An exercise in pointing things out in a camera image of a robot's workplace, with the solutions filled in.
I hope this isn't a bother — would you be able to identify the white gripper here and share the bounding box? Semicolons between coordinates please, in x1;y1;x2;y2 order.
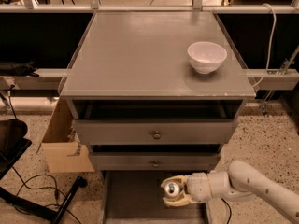
161;173;211;207

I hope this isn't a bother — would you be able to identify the silver redbull can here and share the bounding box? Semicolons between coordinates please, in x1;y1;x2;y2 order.
164;181;180;198

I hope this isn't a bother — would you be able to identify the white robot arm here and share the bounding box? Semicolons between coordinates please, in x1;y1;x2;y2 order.
161;161;299;224

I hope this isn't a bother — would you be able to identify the grey bottom drawer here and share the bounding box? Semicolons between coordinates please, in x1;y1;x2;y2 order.
98;171;212;224

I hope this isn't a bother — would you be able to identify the grey drawer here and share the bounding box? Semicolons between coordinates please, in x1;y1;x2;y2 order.
89;144;221;171
73;100;239;145
98;171;212;224

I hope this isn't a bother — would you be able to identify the grey middle drawer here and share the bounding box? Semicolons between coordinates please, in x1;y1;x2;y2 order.
89;144;221;171

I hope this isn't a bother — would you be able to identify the grey drawer cabinet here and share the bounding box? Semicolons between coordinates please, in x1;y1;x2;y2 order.
59;10;257;173

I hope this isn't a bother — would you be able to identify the grey top drawer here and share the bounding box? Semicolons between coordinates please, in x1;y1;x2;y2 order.
73;100;239;145

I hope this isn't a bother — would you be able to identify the black stand base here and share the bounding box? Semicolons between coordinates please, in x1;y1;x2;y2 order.
0;175;89;224

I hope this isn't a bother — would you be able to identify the cardboard box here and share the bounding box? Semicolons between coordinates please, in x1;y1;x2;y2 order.
41;99;94;173

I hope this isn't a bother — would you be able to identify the white ceramic bowl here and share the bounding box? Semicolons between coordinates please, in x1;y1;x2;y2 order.
187;41;227;74

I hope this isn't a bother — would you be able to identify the black chair seat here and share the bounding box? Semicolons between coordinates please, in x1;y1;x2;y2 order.
0;119;32;179

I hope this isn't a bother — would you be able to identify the black cable by bottle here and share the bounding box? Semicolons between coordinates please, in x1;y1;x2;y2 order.
221;198;233;224

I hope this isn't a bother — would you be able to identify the white hanging cable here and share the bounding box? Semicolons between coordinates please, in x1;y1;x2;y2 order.
251;3;278;89

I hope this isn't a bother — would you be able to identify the black floor cable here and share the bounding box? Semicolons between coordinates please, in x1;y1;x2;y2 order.
0;152;82;224

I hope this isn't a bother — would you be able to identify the black cloth on rail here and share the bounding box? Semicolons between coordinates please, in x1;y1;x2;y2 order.
0;61;39;77

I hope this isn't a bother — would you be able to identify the aluminium frame rail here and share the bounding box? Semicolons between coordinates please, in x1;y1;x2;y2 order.
0;0;299;15

